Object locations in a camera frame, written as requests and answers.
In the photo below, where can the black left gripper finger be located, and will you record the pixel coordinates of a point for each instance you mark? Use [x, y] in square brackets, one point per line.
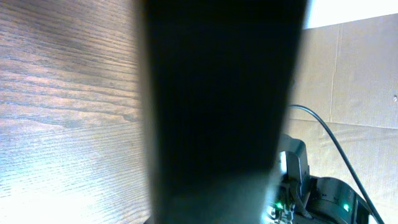
[215, 79]

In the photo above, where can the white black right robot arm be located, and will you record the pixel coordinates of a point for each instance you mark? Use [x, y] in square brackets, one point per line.
[303, 198]

